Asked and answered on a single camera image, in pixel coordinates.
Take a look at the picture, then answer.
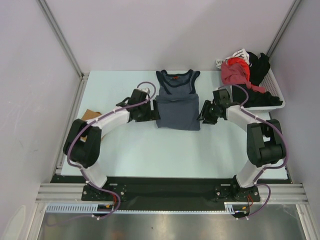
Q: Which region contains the right aluminium frame post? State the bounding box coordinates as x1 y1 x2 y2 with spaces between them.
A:
266 0 304 58

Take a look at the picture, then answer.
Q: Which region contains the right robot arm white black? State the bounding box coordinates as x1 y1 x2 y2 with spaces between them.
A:
197 89 288 201

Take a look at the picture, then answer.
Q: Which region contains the aluminium frame post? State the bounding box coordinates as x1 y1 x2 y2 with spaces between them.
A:
266 0 304 58
36 0 84 79

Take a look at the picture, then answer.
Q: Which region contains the white slotted cable duct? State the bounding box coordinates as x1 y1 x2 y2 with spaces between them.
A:
46 202 251 215

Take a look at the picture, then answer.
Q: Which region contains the grey plastic laundry basket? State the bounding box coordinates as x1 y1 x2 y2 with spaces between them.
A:
246 68 286 113

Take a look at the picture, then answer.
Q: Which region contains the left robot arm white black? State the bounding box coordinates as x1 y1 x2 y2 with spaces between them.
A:
63 88 160 200

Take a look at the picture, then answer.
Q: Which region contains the blue printed garment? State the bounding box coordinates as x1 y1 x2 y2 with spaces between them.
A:
155 69 201 131

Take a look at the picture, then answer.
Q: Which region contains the white black printed garment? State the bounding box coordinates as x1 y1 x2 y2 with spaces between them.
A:
215 48 251 69

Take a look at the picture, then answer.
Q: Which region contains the red garment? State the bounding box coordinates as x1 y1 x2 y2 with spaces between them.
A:
227 57 266 94

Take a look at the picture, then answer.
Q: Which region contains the tan ribbed tank top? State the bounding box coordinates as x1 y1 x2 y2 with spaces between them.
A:
79 108 103 143

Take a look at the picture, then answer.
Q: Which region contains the front aluminium frame rail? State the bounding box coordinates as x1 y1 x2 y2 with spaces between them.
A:
35 183 309 205

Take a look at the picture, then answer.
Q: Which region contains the pink garment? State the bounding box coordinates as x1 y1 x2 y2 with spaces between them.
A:
221 62 245 85

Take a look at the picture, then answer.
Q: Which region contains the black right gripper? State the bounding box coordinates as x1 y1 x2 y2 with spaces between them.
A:
196 99 220 125

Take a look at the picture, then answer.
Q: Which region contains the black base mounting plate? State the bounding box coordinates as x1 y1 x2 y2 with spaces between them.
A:
49 174 261 211

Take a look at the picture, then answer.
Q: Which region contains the left side aluminium rail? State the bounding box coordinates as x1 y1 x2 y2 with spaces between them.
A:
55 72 90 176

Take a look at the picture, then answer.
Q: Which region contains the left aluminium frame post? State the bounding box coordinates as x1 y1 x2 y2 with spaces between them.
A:
36 0 84 79

